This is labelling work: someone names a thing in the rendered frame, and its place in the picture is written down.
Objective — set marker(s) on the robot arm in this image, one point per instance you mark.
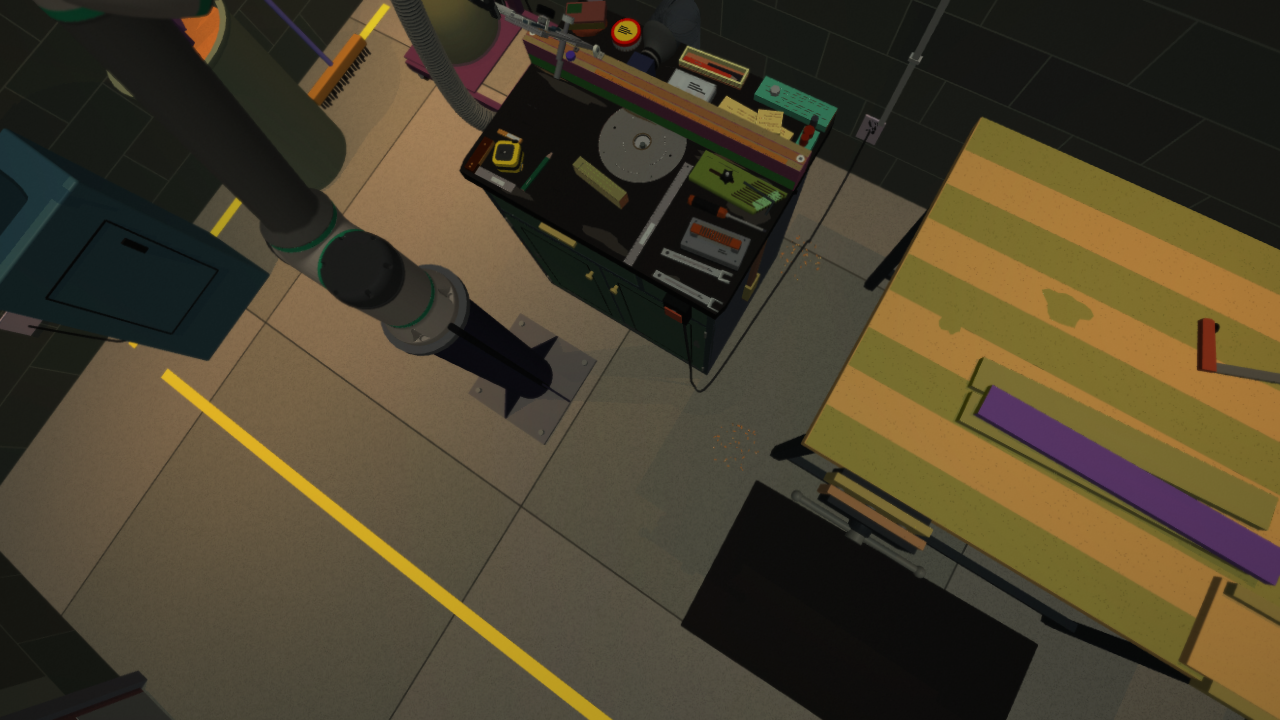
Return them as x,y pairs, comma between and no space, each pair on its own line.
200,110

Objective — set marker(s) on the maple test block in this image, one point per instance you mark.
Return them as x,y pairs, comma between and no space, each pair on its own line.
600,182

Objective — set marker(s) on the magenta router fence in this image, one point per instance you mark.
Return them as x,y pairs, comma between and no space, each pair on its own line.
680,110

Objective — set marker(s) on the grey flip stop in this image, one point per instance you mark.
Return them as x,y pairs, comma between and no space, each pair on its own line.
562,35

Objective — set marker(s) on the steel wrench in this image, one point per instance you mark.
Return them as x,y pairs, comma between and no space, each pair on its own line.
687,289

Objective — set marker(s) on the grey box orange label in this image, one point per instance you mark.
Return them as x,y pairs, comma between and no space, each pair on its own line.
716,243

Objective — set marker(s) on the grey miter bar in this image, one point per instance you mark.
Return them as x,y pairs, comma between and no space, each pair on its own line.
658,215

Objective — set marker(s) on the green feather board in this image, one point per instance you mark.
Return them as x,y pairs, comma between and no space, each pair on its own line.
735,182

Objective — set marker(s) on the green pencil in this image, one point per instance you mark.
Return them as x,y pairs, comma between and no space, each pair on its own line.
538,172

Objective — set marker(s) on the grey round insert plate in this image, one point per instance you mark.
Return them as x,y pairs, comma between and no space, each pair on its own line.
642,145

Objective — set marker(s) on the short steel ruler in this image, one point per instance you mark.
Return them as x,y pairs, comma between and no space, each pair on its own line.
496,181

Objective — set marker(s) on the yellow tape measure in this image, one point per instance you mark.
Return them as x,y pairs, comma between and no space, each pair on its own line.
506,155

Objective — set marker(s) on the orange pencil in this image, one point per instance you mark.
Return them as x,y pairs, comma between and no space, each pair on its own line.
509,134

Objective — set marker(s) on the yellow paper notes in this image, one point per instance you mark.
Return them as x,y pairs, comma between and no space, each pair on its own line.
752,115

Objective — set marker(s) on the white small box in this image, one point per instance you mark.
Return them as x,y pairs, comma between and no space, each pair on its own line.
692,85

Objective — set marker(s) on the stacked wooden boards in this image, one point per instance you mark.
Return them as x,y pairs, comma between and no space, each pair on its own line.
875,512

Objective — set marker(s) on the yellow rimmed tool box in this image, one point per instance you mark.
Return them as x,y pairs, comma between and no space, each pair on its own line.
713,67

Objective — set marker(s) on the dark blue box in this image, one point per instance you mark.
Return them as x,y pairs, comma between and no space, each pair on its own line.
655,48

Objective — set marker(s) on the red round tin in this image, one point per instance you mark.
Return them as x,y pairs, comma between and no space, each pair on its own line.
626,32

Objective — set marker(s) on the black floor mat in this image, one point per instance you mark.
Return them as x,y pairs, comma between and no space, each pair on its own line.
860,610

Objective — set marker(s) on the magenta dust collector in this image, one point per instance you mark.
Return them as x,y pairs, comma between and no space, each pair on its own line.
465,30

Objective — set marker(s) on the striped wooden workbench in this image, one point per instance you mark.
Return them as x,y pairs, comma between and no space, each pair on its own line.
1050,230

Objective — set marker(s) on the purple board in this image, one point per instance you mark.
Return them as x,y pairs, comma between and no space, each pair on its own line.
1120,480

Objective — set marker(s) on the olive board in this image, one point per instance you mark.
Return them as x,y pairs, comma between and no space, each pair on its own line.
1130,440

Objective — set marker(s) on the blue metal cabinet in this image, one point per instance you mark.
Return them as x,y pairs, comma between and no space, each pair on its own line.
120,260

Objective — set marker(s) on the orange round bin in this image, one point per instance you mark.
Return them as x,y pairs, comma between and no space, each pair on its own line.
202,32

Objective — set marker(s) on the tan plywood sheet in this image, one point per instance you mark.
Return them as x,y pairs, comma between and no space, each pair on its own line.
1240,640

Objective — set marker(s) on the dark grey cabinet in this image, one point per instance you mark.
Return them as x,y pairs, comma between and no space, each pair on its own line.
70,700

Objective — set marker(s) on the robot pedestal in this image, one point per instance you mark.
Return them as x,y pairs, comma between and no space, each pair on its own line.
510,365

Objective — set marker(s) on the grey wall outlet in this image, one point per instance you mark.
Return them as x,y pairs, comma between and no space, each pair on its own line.
870,128

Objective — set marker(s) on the grey wall conduit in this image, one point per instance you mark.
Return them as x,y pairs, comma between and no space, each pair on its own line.
914,60

